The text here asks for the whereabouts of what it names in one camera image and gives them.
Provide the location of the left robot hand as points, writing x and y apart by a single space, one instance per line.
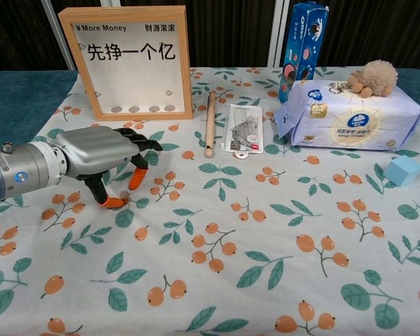
91 148

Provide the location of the silver coin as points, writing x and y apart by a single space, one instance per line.
134 109
154 108
126 194
169 108
116 109

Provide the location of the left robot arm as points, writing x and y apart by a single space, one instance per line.
7 171

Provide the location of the teal table cover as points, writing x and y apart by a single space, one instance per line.
17 105

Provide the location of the wooden stick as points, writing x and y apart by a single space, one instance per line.
210 122

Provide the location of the floral tablecloth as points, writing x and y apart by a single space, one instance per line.
210 245

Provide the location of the clear pouch with cat card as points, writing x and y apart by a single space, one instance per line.
243 127

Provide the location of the blue Oreo cookie box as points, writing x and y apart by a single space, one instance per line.
302 45

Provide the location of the white tissue pack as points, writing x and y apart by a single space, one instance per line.
357 122

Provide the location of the light blue foam cube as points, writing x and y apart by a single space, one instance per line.
402 171

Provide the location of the thin white partition post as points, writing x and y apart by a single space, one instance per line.
57 31

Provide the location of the wooden frame money box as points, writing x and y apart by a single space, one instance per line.
126 15

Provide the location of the wide white partition post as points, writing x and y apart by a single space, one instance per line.
278 31
110 3

